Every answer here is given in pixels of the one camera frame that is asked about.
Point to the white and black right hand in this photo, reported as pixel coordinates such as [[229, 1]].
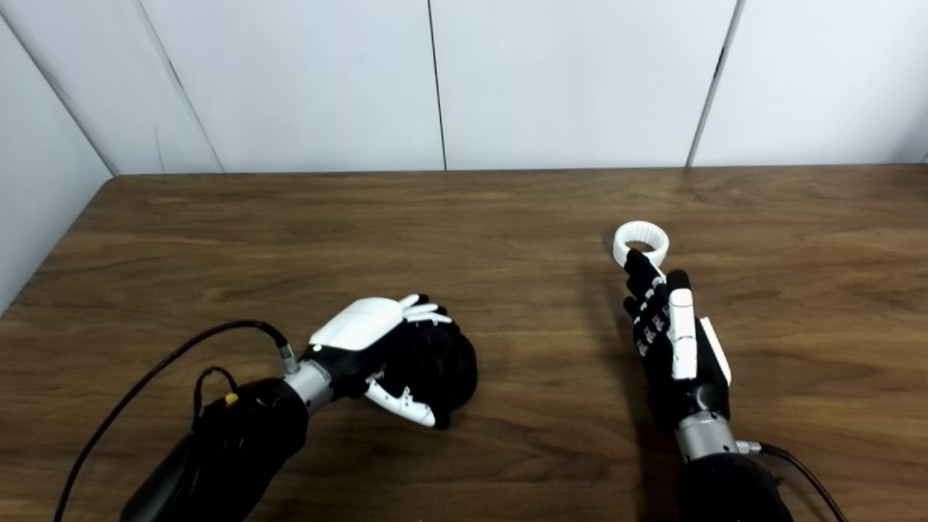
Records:
[[681, 341]]

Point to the round black part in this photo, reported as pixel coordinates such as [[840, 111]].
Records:
[[449, 370]]

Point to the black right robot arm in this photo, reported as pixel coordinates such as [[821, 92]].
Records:
[[725, 489]]

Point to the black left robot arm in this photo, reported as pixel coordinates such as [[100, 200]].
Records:
[[232, 449]]

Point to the white and black left hand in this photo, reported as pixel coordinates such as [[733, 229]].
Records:
[[359, 326]]

